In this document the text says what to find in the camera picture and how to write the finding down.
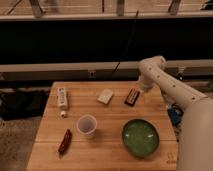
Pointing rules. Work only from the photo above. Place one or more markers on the white ceramic cup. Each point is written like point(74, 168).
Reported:
point(87, 125)

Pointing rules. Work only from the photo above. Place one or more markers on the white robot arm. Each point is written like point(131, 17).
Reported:
point(195, 147)

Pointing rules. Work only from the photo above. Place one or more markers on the green ceramic bowl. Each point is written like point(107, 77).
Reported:
point(140, 138)

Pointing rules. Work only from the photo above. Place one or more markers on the wall power outlet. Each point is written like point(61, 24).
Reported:
point(92, 74)

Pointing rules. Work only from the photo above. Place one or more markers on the white toothpaste tube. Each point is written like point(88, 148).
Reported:
point(62, 101)

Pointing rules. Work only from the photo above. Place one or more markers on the dark brown eraser block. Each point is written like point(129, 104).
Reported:
point(132, 97)

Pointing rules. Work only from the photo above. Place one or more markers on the white sponge block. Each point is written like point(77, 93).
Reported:
point(105, 96)

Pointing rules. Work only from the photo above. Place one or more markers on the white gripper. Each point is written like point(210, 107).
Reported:
point(145, 88)

